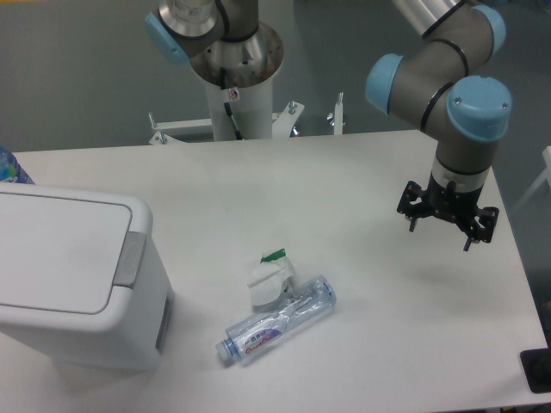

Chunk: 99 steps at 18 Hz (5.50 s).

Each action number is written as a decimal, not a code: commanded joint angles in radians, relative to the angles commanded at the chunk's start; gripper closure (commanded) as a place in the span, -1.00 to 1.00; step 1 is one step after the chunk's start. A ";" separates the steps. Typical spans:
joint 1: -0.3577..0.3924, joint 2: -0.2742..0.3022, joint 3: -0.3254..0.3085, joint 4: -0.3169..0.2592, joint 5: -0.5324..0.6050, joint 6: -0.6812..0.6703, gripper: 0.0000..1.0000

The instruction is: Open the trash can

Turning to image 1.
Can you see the white push-lid trash can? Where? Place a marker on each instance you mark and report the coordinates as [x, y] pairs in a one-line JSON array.
[[81, 277]]

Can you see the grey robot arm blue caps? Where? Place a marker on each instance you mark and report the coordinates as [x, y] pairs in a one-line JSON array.
[[438, 92]]

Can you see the blue labelled bottle at edge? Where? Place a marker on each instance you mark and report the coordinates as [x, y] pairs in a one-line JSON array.
[[11, 170]]

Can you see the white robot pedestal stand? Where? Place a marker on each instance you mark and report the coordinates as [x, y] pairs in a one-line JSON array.
[[234, 114]]

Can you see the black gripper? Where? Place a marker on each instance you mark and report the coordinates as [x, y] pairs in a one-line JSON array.
[[448, 204]]

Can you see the black clamp at table edge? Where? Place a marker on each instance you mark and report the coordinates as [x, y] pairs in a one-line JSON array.
[[536, 366]]

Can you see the empty clear plastic bottle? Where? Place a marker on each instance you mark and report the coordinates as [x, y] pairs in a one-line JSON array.
[[258, 333]]

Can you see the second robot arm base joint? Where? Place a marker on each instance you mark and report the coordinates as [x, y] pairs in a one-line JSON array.
[[225, 42]]

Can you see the crumpled white green wrapper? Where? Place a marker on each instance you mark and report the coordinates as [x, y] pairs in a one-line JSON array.
[[272, 280]]

